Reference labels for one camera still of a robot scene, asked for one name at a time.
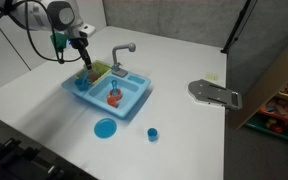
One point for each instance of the black pole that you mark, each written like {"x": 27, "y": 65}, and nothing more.
{"x": 235, "y": 28}

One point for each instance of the wooden toy shelf colourful bins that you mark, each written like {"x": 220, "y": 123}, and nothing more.
{"x": 274, "y": 90}

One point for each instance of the light blue toy sink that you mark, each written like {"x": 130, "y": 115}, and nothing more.
{"x": 130, "y": 100}

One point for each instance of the orange toy cup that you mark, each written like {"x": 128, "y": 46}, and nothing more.
{"x": 111, "y": 102}

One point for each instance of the blue toy pot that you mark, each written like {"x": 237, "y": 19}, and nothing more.
{"x": 82, "y": 83}

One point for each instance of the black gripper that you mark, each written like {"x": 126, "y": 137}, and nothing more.
{"x": 80, "y": 43}

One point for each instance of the grey toy faucet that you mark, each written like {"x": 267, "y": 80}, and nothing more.
{"x": 117, "y": 56}

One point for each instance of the orange toy plate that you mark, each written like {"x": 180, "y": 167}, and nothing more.
{"x": 95, "y": 78}

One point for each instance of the black robot stand hardware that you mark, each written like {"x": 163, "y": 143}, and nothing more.
{"x": 14, "y": 160}

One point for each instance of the orange toy pan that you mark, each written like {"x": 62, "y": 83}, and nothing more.
{"x": 118, "y": 95}

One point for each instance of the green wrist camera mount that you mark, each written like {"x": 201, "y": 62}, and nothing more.
{"x": 59, "y": 41}

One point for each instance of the yellow sticky note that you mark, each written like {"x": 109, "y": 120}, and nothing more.
{"x": 211, "y": 76}

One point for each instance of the grey metal mounting plate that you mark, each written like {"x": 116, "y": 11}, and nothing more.
{"x": 210, "y": 93}

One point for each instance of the blue toy fork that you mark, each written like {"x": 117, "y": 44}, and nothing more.
{"x": 114, "y": 84}

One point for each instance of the yellow-green toy dish rack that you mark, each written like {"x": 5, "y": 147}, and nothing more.
{"x": 102, "y": 68}

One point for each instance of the small blue toy cup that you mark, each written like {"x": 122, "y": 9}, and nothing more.
{"x": 152, "y": 134}

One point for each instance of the blue toy plate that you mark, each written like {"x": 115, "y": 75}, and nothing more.
{"x": 105, "y": 128}

